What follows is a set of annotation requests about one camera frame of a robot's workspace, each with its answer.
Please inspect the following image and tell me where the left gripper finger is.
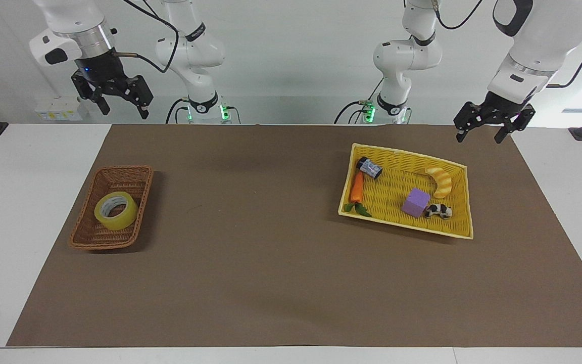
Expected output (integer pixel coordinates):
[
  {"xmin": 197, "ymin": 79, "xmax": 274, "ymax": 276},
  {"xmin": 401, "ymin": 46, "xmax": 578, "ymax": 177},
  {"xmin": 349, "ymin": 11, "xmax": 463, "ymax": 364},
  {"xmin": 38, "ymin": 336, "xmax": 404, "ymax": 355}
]
[
  {"xmin": 494, "ymin": 104, "xmax": 536, "ymax": 145},
  {"xmin": 453, "ymin": 101, "xmax": 489, "ymax": 144}
]

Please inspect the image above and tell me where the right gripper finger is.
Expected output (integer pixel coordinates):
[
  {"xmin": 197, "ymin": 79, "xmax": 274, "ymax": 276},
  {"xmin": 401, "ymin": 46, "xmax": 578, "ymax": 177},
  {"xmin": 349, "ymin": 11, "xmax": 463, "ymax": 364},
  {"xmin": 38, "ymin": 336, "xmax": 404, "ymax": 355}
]
[
  {"xmin": 114, "ymin": 74, "xmax": 154, "ymax": 121},
  {"xmin": 71, "ymin": 70, "xmax": 111, "ymax": 117}
]

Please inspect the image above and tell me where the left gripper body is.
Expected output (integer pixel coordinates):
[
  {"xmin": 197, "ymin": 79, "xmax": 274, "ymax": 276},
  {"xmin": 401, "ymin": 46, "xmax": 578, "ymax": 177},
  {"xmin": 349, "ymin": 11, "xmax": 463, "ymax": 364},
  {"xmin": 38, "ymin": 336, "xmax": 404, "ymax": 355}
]
[{"xmin": 482, "ymin": 92, "xmax": 524, "ymax": 122}]

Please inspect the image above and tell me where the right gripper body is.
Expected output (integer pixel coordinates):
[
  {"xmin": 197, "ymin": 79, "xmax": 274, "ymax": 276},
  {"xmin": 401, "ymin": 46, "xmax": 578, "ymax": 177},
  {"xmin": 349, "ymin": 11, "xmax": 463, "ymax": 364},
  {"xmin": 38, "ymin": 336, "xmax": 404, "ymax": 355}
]
[{"xmin": 74, "ymin": 49, "xmax": 129, "ymax": 90}]

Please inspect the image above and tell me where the yellow wicker basket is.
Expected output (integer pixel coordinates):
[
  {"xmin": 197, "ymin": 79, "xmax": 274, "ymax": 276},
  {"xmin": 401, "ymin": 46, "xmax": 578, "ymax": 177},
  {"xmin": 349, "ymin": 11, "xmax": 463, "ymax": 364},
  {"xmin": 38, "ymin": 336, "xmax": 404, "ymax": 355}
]
[{"xmin": 337, "ymin": 143, "xmax": 475, "ymax": 240}]

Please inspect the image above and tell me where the yellow tape roll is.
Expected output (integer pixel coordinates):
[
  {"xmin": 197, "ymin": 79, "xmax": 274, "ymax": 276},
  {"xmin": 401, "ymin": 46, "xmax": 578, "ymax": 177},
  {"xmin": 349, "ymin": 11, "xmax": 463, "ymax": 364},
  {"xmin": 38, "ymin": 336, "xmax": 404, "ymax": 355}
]
[{"xmin": 93, "ymin": 191, "xmax": 139, "ymax": 232}]

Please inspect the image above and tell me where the brown wicker basket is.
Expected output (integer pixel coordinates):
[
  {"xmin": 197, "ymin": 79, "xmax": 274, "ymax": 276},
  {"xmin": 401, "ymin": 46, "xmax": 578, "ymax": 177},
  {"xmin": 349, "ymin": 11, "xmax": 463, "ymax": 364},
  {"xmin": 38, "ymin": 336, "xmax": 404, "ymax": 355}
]
[{"xmin": 68, "ymin": 165, "xmax": 155, "ymax": 251}]

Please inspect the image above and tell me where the toy croissant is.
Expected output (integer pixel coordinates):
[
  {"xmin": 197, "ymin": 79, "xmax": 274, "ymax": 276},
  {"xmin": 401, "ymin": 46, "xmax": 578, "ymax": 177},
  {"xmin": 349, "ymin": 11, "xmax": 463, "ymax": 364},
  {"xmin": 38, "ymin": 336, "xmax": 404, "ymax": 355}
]
[{"xmin": 424, "ymin": 166, "xmax": 454, "ymax": 199}]

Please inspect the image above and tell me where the black and white toy cow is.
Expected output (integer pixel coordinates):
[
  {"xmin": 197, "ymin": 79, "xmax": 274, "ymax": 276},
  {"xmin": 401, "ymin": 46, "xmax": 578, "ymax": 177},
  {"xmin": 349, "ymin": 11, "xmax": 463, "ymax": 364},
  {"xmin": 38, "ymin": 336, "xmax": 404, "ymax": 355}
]
[{"xmin": 423, "ymin": 203, "xmax": 454, "ymax": 220}]

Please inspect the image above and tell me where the purple cube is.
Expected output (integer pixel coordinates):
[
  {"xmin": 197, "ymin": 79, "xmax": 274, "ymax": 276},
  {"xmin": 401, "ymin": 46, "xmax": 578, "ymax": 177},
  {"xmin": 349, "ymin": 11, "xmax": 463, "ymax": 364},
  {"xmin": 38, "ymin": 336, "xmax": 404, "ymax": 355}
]
[{"xmin": 402, "ymin": 188, "xmax": 432, "ymax": 218}]

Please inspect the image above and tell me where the blue and black battery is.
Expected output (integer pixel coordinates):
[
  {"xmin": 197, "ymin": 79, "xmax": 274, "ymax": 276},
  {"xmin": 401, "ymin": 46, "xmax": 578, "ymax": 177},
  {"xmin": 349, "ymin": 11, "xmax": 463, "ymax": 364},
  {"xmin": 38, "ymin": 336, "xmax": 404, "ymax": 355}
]
[{"xmin": 356, "ymin": 156, "xmax": 384, "ymax": 180}]

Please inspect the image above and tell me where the orange toy carrot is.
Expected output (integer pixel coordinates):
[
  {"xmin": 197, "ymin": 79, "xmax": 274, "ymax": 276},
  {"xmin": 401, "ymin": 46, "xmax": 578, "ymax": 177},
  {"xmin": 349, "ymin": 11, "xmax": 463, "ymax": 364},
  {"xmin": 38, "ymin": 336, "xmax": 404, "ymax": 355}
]
[{"xmin": 343, "ymin": 171, "xmax": 373, "ymax": 218}]

